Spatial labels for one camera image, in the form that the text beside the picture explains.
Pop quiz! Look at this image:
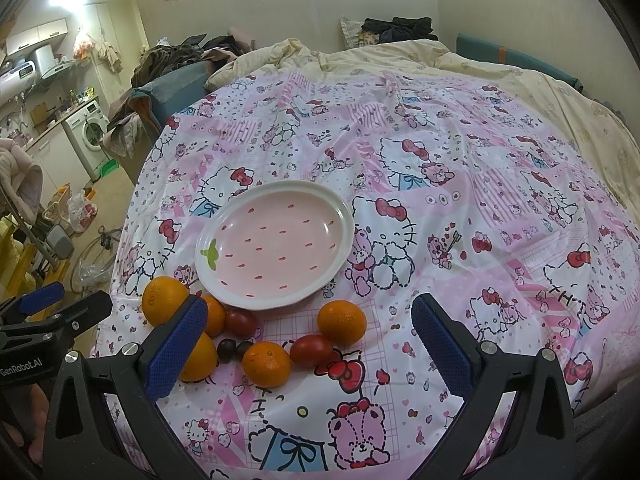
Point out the large orange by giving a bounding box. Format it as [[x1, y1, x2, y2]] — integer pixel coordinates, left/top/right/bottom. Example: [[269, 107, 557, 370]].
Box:
[[141, 276, 189, 326], [179, 333, 218, 382]]

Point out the small tangerine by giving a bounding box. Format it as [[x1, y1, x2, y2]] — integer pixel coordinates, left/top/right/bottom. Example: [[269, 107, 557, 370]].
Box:
[[201, 295, 227, 338]]

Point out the dark grape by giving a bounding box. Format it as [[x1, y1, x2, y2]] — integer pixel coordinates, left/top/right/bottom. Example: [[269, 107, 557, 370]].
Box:
[[217, 338, 236, 363], [234, 340, 254, 362]]

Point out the red tomato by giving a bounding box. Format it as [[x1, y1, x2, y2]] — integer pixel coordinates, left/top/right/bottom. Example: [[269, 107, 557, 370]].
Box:
[[224, 309, 258, 339], [290, 335, 333, 368]]

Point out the person's left hand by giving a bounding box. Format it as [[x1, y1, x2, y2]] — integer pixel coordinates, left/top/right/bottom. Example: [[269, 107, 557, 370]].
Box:
[[2, 385, 49, 466]]

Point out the pink fluffy garment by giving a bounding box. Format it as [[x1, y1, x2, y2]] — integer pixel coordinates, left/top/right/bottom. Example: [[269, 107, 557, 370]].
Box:
[[0, 138, 43, 226]]

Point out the white washing machine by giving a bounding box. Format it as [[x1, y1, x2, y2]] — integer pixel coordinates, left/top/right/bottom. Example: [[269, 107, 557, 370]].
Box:
[[62, 98, 110, 182]]

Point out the pink strawberry ceramic plate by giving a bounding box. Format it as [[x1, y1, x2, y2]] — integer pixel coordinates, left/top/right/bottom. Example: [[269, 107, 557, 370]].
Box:
[[194, 180, 355, 312]]

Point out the Hello Kitty pink sheet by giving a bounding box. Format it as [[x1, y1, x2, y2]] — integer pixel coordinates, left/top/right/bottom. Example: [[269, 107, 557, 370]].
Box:
[[96, 70, 639, 479]]

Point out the blue sofa with clothes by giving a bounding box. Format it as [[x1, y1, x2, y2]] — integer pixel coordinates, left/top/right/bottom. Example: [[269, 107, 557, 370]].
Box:
[[102, 35, 245, 182]]

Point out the teal headboard cushion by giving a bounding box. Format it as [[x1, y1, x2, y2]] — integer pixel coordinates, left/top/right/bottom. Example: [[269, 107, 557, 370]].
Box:
[[456, 34, 584, 93]]

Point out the dark clothes pile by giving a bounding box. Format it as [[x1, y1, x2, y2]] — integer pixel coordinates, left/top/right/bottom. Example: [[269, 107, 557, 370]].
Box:
[[361, 16, 438, 44]]

